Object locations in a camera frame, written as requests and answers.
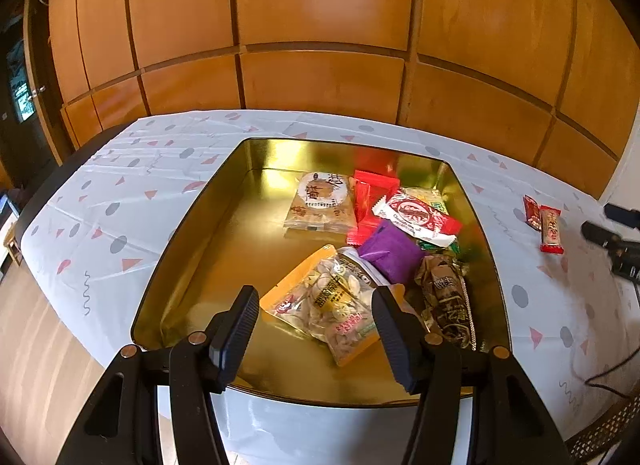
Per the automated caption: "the dark brown snack packet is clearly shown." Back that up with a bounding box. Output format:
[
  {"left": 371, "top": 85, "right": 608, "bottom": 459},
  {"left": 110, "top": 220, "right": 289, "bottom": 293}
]
[{"left": 416, "top": 253, "right": 477, "bottom": 352}]

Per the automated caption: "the green snack packet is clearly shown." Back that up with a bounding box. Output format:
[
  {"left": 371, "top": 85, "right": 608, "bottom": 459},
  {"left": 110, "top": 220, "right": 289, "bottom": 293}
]
[{"left": 416, "top": 237, "right": 462, "bottom": 257}]

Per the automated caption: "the woven wicker chair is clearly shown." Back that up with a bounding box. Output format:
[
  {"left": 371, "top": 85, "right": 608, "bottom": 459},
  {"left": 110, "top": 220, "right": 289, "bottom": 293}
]
[{"left": 564, "top": 394, "right": 640, "bottom": 463}]

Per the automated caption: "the purple snack packet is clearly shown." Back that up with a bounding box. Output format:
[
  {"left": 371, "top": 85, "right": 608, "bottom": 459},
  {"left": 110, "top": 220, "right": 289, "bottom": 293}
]
[{"left": 359, "top": 222, "right": 427, "bottom": 287}]

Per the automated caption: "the gold tin box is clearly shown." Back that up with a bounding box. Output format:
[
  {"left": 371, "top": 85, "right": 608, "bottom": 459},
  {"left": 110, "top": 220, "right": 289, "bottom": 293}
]
[{"left": 130, "top": 137, "right": 512, "bottom": 408}]

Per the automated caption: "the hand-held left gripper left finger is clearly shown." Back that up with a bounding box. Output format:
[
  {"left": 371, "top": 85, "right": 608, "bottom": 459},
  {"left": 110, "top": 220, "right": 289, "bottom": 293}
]
[{"left": 55, "top": 285, "right": 261, "bottom": 465}]

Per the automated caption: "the beige cookie packet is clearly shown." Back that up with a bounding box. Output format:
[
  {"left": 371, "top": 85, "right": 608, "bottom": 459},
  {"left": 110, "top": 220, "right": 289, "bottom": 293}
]
[{"left": 283, "top": 170, "right": 359, "bottom": 237}]

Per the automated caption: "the white printed tablecloth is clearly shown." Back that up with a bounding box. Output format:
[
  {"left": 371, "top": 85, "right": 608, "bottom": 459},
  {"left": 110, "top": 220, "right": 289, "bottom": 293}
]
[{"left": 19, "top": 108, "right": 640, "bottom": 465}]

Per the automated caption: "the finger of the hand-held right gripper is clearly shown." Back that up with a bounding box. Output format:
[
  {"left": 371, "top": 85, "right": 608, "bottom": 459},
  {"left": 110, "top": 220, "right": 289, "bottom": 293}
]
[
  {"left": 580, "top": 222, "right": 626, "bottom": 252},
  {"left": 602, "top": 202, "right": 640, "bottom": 228}
]

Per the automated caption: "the yellow seed packet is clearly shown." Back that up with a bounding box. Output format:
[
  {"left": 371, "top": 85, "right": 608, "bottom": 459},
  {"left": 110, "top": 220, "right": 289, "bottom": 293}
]
[{"left": 259, "top": 243, "right": 407, "bottom": 367}]

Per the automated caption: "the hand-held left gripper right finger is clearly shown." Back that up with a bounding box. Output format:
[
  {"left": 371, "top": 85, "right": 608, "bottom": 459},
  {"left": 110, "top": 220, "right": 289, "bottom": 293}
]
[{"left": 371, "top": 285, "right": 577, "bottom": 465}]

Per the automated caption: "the black cable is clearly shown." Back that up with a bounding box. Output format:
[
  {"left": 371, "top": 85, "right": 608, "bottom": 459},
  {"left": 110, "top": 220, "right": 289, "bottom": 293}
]
[{"left": 584, "top": 358, "right": 640, "bottom": 398}]

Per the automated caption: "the wooden wardrobe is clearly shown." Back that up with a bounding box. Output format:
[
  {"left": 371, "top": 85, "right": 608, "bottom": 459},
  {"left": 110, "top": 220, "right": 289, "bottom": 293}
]
[{"left": 22, "top": 0, "right": 640, "bottom": 198}]

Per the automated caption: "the red and white wafer packet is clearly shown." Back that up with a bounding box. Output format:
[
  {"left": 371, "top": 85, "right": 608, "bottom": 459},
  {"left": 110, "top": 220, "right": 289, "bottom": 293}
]
[{"left": 371, "top": 187, "right": 464, "bottom": 249}]

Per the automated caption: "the plain red snack packet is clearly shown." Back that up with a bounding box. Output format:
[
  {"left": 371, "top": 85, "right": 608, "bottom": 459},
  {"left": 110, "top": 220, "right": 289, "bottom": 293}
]
[
  {"left": 352, "top": 170, "right": 402, "bottom": 197},
  {"left": 346, "top": 179, "right": 387, "bottom": 247}
]

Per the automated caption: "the dark red snack bar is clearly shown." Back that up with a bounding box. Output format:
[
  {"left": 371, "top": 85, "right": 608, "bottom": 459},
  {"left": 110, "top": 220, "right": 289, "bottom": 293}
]
[{"left": 522, "top": 194, "right": 543, "bottom": 232}]

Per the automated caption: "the red and beige snack bar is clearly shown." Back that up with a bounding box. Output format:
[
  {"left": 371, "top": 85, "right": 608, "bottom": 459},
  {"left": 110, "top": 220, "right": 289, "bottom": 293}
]
[{"left": 539, "top": 206, "right": 566, "bottom": 257}]

